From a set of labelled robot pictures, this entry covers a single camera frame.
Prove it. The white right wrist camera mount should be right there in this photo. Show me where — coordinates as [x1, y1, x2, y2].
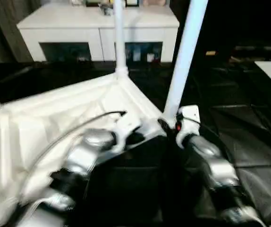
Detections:
[177, 105, 201, 148]

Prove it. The white sideboard cabinet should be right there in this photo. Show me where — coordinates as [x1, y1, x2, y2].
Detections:
[16, 3, 180, 63]

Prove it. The white plastic table top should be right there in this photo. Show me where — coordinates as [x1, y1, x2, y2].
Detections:
[0, 72, 168, 227]

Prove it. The framed certificate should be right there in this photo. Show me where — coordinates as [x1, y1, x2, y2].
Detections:
[85, 0, 103, 7]

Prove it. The beige plush toy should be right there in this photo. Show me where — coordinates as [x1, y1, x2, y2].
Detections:
[142, 0, 167, 7]

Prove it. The black left camera cable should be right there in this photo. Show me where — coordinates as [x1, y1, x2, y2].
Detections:
[24, 111, 127, 190]

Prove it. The black work mat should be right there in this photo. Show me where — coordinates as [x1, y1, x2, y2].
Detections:
[0, 60, 271, 227]

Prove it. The black plastic bag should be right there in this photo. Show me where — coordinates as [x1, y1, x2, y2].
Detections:
[100, 4, 115, 16]

